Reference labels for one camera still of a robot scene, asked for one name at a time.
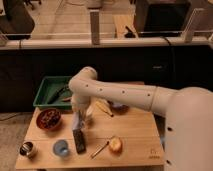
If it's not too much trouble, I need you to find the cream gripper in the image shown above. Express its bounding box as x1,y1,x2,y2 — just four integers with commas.
71,101,94,121

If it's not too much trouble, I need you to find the grey blue towel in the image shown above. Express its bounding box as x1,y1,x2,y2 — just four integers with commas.
72,111,85,130

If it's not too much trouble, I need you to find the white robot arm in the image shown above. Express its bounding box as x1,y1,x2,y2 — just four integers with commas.
69,67,213,171

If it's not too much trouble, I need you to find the silver metal cup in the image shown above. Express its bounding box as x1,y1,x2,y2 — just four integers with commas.
19,142,37,158

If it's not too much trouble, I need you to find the red chili pepper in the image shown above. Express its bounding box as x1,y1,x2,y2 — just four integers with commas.
62,97,71,102

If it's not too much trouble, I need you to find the black remote control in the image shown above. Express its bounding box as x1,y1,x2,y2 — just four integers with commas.
73,129,86,154

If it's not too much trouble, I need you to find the green plastic tray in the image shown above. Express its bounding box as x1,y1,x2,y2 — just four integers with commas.
33,76,72,110

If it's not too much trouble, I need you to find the brown bowl with nuts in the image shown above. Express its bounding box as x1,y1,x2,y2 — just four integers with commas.
36,108,61,131

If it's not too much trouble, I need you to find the wooden table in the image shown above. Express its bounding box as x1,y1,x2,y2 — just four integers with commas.
15,108,164,169

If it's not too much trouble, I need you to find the red yellow apple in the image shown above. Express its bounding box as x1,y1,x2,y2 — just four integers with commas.
109,137,122,153

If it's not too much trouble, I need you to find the black office chair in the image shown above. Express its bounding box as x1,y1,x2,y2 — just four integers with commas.
0,0,35,40

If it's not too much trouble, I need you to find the black cabinet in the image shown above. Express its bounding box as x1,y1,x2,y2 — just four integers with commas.
133,0,191,37

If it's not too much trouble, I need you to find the yellow handled tool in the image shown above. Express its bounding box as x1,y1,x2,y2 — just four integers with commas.
95,101,114,117

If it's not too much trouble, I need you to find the black handled brush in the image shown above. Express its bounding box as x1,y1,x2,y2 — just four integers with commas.
47,85,69,104

